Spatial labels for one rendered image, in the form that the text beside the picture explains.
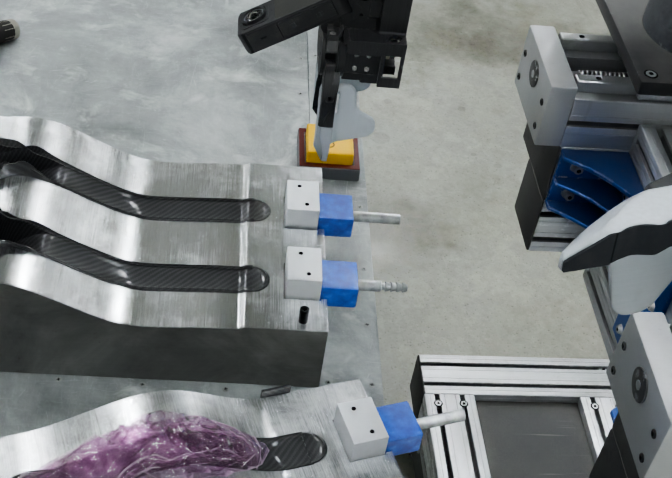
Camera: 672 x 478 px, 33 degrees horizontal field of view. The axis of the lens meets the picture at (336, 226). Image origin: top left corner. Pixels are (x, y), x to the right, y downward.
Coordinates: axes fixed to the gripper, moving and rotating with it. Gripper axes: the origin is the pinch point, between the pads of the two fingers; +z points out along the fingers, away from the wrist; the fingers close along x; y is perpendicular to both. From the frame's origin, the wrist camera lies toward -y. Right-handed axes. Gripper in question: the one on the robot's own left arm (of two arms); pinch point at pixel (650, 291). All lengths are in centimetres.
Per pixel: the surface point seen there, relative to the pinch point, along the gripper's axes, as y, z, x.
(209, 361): 55, -9, 58
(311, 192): 45, -26, 68
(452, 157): 125, -126, 166
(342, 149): 51, -39, 83
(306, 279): 47, -19, 57
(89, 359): 55, 2, 64
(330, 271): 48, -23, 58
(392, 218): 48, -34, 63
